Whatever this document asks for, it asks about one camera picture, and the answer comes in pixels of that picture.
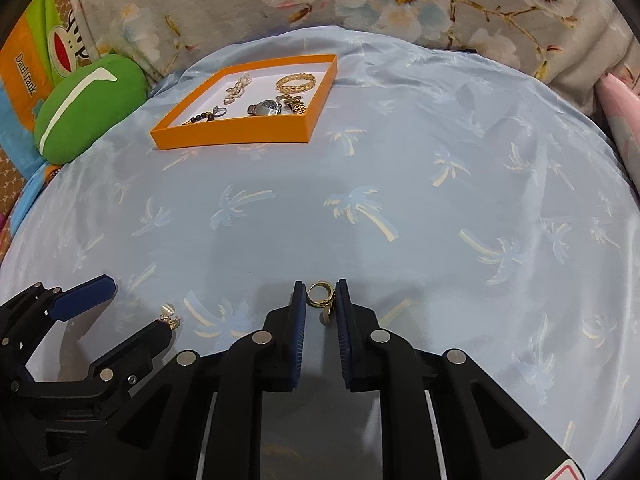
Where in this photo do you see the grey floral blanket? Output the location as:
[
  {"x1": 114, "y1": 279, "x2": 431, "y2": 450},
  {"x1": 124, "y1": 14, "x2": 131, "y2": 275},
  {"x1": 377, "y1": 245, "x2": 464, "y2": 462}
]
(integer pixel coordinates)
[{"x1": 70, "y1": 0, "x2": 639, "y2": 110}]

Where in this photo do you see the green plush pillow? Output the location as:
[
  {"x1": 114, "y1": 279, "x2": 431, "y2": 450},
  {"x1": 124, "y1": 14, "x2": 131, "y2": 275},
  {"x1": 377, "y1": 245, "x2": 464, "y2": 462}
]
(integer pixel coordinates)
[{"x1": 34, "y1": 54, "x2": 148, "y2": 165}]

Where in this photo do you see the orange cardboard tray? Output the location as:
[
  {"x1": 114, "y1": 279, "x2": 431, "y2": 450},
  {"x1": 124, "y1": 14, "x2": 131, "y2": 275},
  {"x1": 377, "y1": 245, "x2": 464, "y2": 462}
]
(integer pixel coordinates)
[{"x1": 151, "y1": 54, "x2": 337, "y2": 150}]

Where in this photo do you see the gold wrist watch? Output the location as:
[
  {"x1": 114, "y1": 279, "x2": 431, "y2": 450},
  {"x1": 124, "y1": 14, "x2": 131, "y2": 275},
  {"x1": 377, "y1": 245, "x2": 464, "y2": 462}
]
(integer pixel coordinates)
[{"x1": 277, "y1": 93, "x2": 307, "y2": 115}]

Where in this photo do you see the light blue palm-print sheet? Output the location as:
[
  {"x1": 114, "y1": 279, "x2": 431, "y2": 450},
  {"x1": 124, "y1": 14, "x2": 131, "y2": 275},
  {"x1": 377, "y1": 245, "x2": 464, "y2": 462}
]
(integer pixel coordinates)
[{"x1": 1, "y1": 27, "x2": 639, "y2": 479}]

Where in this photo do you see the gold woven cuff bracelet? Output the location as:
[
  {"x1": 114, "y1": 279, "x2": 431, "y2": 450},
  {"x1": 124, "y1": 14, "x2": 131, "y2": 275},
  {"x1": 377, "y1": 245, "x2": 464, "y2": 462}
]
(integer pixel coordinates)
[{"x1": 275, "y1": 71, "x2": 317, "y2": 96}]

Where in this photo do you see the gold hoop earring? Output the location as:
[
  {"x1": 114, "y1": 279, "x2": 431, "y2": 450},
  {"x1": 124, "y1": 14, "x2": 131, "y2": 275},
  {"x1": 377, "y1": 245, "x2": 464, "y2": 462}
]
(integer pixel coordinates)
[
  {"x1": 160, "y1": 304, "x2": 181, "y2": 330},
  {"x1": 306, "y1": 281, "x2": 335, "y2": 326}
]

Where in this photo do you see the orange cartoon print cushion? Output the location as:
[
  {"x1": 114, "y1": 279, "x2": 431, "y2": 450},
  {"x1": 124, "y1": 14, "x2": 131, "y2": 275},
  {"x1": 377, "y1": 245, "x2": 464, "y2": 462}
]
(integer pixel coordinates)
[{"x1": 1, "y1": 0, "x2": 90, "y2": 240}]

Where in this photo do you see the black bead bracelet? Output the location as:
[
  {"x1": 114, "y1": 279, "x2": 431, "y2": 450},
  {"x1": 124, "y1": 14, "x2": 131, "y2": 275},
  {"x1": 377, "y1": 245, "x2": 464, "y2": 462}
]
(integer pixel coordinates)
[{"x1": 180, "y1": 105, "x2": 228, "y2": 127}]

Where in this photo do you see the pink pillow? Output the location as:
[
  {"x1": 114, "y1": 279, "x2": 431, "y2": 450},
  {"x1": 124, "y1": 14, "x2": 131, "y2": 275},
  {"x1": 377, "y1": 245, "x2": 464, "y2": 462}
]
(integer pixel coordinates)
[{"x1": 596, "y1": 74, "x2": 640, "y2": 190}]

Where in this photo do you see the pearl and gold brooch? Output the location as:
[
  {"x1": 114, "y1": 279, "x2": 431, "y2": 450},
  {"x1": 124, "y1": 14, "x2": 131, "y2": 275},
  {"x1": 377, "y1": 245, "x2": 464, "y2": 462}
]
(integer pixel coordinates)
[{"x1": 224, "y1": 73, "x2": 252, "y2": 105}]

